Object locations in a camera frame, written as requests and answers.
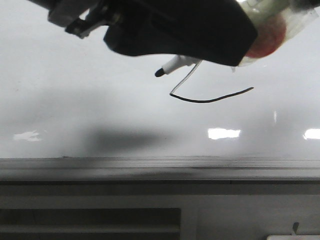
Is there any white box with clip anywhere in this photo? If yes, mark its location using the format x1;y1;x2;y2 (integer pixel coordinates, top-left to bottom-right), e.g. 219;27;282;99
266;222;320;240

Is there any white glossy whiteboard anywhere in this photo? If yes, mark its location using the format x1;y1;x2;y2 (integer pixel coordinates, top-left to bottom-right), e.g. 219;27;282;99
0;0;320;181

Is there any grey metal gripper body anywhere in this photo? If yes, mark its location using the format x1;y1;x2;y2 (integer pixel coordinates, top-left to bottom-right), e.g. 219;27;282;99
30;0;118;39

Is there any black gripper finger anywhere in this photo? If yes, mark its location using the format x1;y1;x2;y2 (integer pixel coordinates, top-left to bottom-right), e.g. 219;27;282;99
104;0;258;67

